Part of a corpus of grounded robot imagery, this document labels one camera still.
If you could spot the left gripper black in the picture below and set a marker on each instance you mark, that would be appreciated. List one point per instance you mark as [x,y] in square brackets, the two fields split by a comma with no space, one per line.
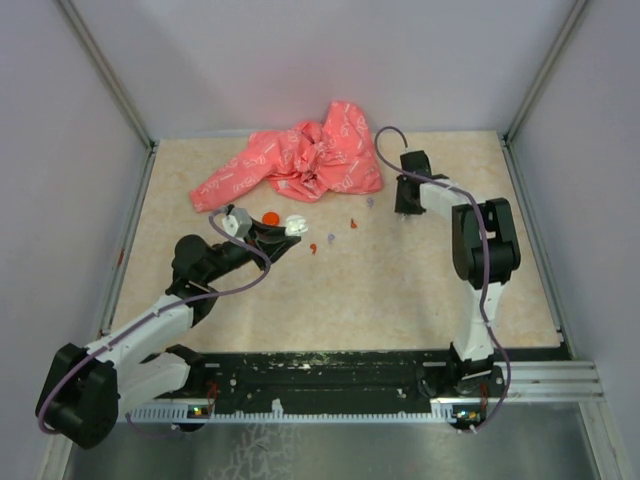
[272,239]

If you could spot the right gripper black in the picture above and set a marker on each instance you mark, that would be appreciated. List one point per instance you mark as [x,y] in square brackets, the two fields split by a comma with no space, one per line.
[400,207]

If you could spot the white earbud charging case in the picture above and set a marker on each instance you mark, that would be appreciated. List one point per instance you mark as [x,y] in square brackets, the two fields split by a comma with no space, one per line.
[295,225]

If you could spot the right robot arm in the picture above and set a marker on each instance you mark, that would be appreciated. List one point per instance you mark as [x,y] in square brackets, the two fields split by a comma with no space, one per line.
[485,252]

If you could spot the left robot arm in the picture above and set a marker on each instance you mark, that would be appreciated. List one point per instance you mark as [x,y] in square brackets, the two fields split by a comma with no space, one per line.
[88,388]

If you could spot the orange earbud charging case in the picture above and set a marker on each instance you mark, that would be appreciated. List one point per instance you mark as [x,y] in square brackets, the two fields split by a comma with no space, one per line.
[271,218]

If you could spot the pink printed cloth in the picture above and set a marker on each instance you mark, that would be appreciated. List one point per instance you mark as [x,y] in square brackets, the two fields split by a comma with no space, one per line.
[301,163]

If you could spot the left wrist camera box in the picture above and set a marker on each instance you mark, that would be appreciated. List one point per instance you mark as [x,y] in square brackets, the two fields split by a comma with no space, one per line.
[237,222]

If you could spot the white slotted cable duct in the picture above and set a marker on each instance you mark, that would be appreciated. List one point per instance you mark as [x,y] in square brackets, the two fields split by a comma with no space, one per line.
[185,413]

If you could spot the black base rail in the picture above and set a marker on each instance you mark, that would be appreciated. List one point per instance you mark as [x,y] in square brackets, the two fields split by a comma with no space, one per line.
[340,383]

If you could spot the right aluminium frame post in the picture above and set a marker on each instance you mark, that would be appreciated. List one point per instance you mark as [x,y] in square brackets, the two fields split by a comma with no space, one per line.
[568,30]

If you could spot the aluminium frame post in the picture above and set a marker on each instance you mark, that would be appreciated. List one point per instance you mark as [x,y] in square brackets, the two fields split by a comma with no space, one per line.
[568,30]
[105,71]

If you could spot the left aluminium frame post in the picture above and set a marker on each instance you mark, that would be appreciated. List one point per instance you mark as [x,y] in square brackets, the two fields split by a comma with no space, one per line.
[105,71]

